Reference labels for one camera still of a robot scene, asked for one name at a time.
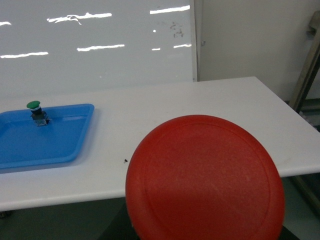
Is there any red push button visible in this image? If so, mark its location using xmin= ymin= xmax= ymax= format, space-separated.
xmin=125 ymin=115 xmax=285 ymax=240

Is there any green push button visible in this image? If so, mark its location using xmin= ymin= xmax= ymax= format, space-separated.
xmin=26 ymin=100 xmax=50 ymax=127

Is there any blue plastic tray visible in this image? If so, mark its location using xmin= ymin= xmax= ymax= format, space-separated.
xmin=0 ymin=103 xmax=95 ymax=170

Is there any metal roller rack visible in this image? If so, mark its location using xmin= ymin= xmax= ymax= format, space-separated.
xmin=289 ymin=9 xmax=320 ymax=131

